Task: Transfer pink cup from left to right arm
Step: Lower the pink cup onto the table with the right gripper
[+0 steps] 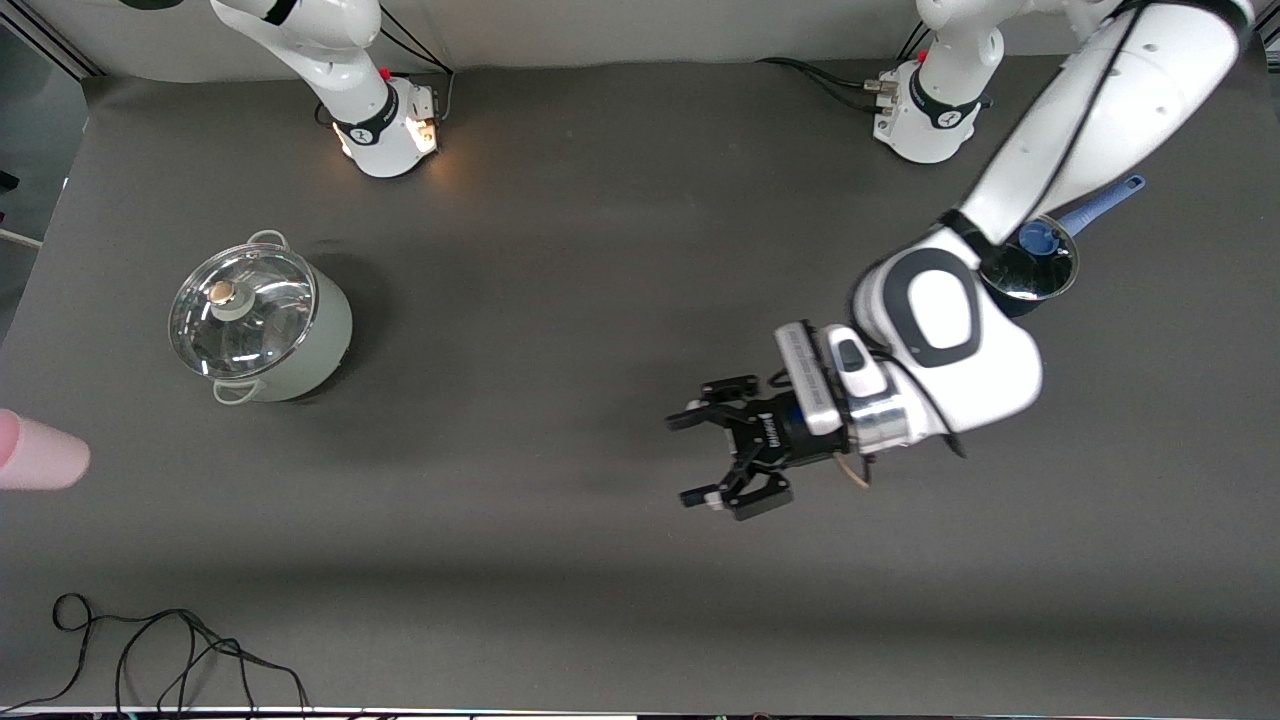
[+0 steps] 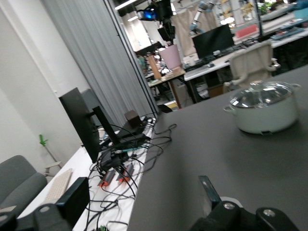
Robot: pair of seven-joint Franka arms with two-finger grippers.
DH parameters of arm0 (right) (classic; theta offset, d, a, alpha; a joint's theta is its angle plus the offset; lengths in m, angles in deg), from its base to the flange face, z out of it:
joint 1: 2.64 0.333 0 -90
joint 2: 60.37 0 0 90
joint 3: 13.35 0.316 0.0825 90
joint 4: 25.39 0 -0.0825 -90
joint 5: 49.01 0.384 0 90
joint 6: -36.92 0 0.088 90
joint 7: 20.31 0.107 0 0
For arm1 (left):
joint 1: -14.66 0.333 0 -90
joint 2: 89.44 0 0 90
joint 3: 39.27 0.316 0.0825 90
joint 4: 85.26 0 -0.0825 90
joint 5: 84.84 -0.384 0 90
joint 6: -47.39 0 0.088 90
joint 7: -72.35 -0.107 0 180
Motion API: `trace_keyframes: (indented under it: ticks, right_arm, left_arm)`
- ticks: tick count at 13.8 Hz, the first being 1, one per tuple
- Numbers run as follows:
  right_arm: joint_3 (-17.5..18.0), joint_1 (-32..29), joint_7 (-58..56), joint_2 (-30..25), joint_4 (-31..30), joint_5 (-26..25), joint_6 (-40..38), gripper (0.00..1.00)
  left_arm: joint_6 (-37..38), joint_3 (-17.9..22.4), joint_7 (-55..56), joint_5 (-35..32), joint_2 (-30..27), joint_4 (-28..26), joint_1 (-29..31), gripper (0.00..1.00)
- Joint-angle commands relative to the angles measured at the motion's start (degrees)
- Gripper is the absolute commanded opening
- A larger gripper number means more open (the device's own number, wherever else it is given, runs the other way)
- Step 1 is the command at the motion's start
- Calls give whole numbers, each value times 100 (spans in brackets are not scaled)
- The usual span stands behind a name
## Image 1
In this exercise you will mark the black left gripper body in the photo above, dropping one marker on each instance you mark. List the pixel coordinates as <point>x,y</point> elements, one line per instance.
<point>771,436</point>

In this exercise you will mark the pink plastic cup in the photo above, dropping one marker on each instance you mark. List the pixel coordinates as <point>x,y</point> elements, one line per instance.
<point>40,450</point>

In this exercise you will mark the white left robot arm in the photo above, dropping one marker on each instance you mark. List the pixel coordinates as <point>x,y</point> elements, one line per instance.
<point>1000,380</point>

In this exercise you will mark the dark grey table mat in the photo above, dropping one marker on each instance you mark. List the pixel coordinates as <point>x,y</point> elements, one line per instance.
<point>640,300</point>

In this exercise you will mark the glass lid blue knob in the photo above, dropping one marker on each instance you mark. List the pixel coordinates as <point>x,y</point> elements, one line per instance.
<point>1040,240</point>

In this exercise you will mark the dark blue saucepan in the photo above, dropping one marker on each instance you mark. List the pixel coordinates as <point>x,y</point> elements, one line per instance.
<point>1100,205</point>

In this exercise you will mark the pale green cooking pot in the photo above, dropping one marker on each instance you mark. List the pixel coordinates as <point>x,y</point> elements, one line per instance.
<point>325,340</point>

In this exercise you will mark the glass pot lid brass knob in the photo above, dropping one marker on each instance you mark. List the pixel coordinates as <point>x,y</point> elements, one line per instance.
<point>270,320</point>

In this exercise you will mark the black frame bar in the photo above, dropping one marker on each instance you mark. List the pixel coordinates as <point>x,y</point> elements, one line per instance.
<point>70,58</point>

